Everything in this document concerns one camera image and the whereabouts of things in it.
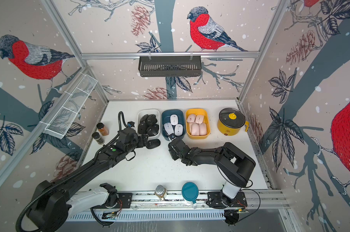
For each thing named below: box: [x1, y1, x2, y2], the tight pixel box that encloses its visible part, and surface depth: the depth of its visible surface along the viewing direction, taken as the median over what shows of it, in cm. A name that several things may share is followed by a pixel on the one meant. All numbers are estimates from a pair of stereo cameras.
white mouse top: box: [170, 114, 179, 126], surface depth 108 cm
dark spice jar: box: [91, 131, 105, 145], surface depth 92 cm
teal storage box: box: [161, 109, 186, 141], surface depth 109 cm
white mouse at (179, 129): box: [174, 123, 184, 137], surface depth 102 cm
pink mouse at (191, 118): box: [187, 113, 196, 123], surface depth 105 cm
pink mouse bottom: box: [190, 122, 200, 136], surface depth 99 cm
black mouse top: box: [145, 139, 161, 150], surface depth 95 cm
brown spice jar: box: [96, 122, 110, 136], surface depth 97 cm
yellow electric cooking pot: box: [217, 111, 250, 136], surface depth 95 cm
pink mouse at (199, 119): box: [195, 114, 205, 124], surface depth 106 cm
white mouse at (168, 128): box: [163, 122, 175, 136], surface depth 103 cm
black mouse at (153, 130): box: [146, 123, 160, 137], surface depth 99 cm
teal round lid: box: [181, 181, 199, 204], surface depth 71 cm
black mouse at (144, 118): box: [139, 114, 149, 123], surface depth 107 cm
